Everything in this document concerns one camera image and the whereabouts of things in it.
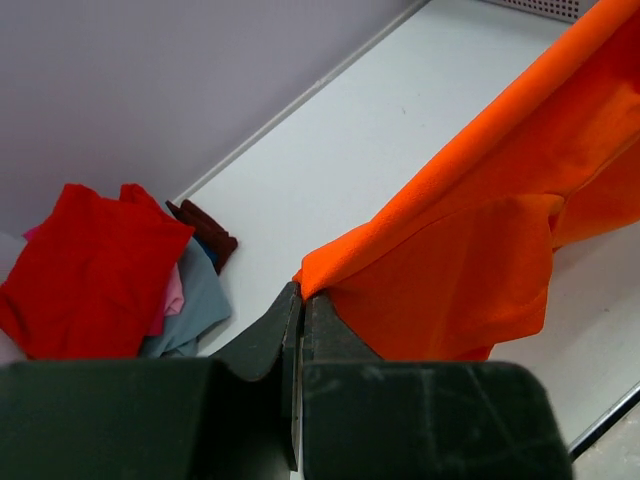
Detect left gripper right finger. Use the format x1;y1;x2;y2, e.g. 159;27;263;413
302;294;573;479

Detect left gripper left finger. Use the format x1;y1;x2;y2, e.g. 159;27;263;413
1;283;303;479

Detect orange t-shirt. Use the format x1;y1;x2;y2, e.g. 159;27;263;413
295;1;639;361

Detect folded light blue t-shirt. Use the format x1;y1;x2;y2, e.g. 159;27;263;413
139;239;232;358

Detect folded maroon t-shirt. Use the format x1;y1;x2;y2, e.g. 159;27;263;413
165;200;239;274

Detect folded red t-shirt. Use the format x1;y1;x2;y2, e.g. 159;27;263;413
1;184;193;360

